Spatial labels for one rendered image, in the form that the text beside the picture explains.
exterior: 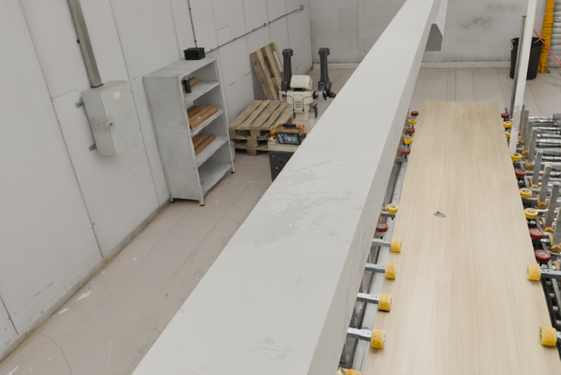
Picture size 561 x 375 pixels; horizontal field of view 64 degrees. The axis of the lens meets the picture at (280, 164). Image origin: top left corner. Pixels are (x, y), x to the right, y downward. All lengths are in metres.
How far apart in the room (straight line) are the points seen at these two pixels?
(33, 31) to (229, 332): 3.96
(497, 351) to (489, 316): 0.22
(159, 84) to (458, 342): 3.77
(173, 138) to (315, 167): 4.80
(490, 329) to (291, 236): 2.25
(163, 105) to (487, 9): 7.27
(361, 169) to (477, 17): 10.10
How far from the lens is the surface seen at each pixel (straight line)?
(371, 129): 0.41
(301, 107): 4.87
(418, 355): 2.31
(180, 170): 5.27
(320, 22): 10.76
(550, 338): 2.44
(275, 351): 0.20
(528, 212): 3.40
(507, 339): 2.46
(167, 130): 5.13
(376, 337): 2.26
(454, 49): 10.52
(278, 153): 4.80
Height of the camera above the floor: 2.61
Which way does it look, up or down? 25 degrees down
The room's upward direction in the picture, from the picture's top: 6 degrees counter-clockwise
